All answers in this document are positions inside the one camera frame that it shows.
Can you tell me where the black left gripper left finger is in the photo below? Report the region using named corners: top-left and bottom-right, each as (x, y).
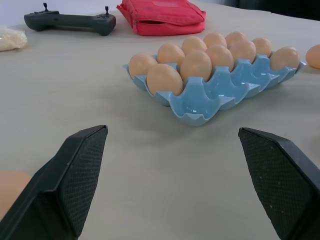
top-left (0, 124), bottom-right (109, 240)

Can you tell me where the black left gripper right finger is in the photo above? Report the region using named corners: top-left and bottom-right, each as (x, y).
top-left (237, 127), bottom-right (320, 240)

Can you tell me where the blue egg tray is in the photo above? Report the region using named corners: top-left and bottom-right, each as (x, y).
top-left (122, 51), bottom-right (307, 128)

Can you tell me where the brown egg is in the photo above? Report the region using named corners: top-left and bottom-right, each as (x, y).
top-left (0, 170), bottom-right (33, 221)
top-left (224, 31), bottom-right (247, 47)
top-left (205, 44), bottom-right (235, 72)
top-left (146, 63), bottom-right (184, 97)
top-left (269, 46), bottom-right (301, 71)
top-left (156, 43), bottom-right (186, 66)
top-left (228, 39), bottom-right (257, 65)
top-left (128, 53), bottom-right (159, 79)
top-left (251, 37), bottom-right (273, 58)
top-left (180, 50), bottom-right (213, 83)
top-left (203, 31), bottom-right (228, 49)
top-left (305, 44), bottom-right (320, 70)
top-left (181, 35), bottom-right (208, 56)

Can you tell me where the white plastic bag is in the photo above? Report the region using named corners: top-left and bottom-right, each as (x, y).
top-left (0, 27), bottom-right (28, 53)

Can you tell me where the dark grey remote controller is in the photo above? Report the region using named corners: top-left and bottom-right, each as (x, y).
top-left (23, 2), bottom-right (117, 37)

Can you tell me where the red fabric pouch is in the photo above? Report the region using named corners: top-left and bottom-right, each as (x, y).
top-left (116, 0), bottom-right (207, 37)

